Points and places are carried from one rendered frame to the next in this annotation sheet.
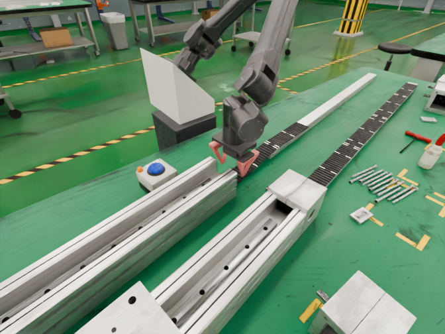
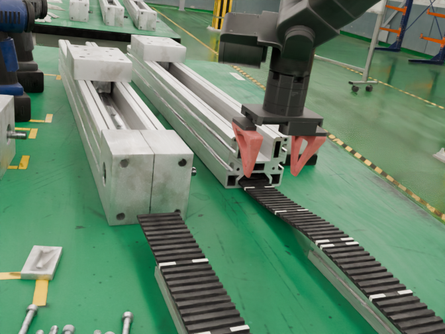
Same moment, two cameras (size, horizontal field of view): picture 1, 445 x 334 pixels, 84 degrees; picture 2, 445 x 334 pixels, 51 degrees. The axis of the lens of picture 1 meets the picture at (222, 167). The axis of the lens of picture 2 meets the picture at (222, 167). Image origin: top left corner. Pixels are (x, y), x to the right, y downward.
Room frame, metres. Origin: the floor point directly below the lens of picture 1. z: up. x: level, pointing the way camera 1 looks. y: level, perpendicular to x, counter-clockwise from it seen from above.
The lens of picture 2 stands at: (0.71, -0.66, 1.08)
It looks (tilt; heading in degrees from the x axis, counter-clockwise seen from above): 22 degrees down; 112
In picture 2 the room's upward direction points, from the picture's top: 8 degrees clockwise
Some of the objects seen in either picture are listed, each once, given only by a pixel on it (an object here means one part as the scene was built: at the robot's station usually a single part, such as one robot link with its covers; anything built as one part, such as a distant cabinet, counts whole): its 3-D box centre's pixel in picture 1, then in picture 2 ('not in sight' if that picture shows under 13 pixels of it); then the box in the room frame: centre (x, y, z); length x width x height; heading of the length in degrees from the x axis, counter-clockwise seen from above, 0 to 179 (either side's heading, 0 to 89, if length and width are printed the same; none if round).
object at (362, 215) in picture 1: (361, 215); (42, 262); (0.40, -0.34, 0.78); 0.05 x 0.03 x 0.01; 121
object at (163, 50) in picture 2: not in sight; (156, 53); (0.03, 0.45, 0.87); 0.16 x 0.11 x 0.07; 136
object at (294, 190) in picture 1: (289, 199); (152, 174); (0.41, -0.16, 0.83); 0.12 x 0.09 x 0.10; 46
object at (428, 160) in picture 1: (434, 150); not in sight; (0.60, -0.62, 0.84); 0.04 x 0.04 x 0.12
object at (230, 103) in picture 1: (236, 111); (288, 52); (0.53, -0.03, 1.00); 0.07 x 0.06 x 0.07; 19
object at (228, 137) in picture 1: (234, 132); (285, 97); (0.54, -0.03, 0.94); 0.10 x 0.07 x 0.07; 46
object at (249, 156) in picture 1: (240, 160); (260, 146); (0.52, -0.05, 0.87); 0.07 x 0.07 x 0.09; 46
